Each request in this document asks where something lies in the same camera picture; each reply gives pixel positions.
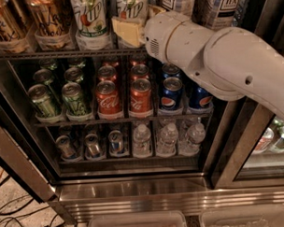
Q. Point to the front right Coca-Cola can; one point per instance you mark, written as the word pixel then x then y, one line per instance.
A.
pixel 140 91

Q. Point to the second row left green can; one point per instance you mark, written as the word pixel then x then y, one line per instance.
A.
pixel 46 77

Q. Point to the front left Coca-Cola can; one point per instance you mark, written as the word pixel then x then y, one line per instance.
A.
pixel 107 96

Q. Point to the open fridge door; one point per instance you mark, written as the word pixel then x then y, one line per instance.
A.
pixel 19 152

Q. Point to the middle water bottle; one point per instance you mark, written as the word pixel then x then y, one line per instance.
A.
pixel 168 137

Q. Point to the top wire shelf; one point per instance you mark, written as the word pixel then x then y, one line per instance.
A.
pixel 69 54

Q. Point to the second row green can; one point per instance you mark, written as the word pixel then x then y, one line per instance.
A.
pixel 46 77
pixel 74 74

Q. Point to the clear plastic bin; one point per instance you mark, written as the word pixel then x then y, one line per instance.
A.
pixel 170 218
pixel 244 216

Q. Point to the left Red Bull can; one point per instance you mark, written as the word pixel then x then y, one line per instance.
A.
pixel 67 149

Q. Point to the middle wire shelf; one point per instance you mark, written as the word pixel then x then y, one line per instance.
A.
pixel 151 118

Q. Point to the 7up can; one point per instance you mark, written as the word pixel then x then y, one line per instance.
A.
pixel 90 16
pixel 133 10

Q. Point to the teas tea bottle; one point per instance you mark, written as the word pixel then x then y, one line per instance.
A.
pixel 219 13
pixel 184 7

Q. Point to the far left gold can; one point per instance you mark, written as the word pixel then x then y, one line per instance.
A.
pixel 10 29

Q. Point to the middle Red Bull can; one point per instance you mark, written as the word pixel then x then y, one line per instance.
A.
pixel 93 149

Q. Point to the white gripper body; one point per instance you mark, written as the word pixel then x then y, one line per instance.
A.
pixel 158 33

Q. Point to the water bottle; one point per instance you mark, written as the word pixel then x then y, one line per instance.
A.
pixel 191 143
pixel 168 137
pixel 141 141

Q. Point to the second row right Coca-Cola can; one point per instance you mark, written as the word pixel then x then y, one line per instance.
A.
pixel 139 71

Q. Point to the red bull can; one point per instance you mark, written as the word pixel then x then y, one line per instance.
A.
pixel 116 144
pixel 67 149
pixel 93 149

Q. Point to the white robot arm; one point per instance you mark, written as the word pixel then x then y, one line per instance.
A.
pixel 230 64

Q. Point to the cans in right fridge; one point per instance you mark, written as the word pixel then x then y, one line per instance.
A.
pixel 272 139

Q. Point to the second row right green can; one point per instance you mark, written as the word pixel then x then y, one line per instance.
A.
pixel 74 74

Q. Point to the left water bottle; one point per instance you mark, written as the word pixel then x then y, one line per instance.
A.
pixel 141 141

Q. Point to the right Teas Tea bottle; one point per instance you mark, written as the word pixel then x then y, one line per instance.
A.
pixel 219 13

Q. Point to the left Teas Tea bottle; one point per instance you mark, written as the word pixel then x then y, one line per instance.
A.
pixel 184 7

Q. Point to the right water bottle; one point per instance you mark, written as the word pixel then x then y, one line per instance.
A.
pixel 191 143

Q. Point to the front left green can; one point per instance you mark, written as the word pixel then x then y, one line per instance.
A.
pixel 45 105

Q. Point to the right clear plastic bin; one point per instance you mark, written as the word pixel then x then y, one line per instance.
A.
pixel 244 216

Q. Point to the right Red Bull can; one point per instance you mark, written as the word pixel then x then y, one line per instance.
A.
pixel 116 144

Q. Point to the gold can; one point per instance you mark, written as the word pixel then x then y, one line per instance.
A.
pixel 52 22
pixel 10 29

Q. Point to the wire shelf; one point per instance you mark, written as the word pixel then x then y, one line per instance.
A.
pixel 151 118
pixel 69 54

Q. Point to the front left Pepsi can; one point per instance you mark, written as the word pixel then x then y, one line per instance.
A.
pixel 170 93

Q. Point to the left clear plastic bin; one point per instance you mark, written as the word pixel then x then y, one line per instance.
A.
pixel 170 218

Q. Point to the front right Pepsi can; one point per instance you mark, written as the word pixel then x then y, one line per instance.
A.
pixel 199 98

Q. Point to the second row coca-cola can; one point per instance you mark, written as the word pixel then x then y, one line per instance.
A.
pixel 139 71
pixel 107 73

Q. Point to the second row left Coca-Cola can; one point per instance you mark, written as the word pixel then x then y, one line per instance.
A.
pixel 107 73

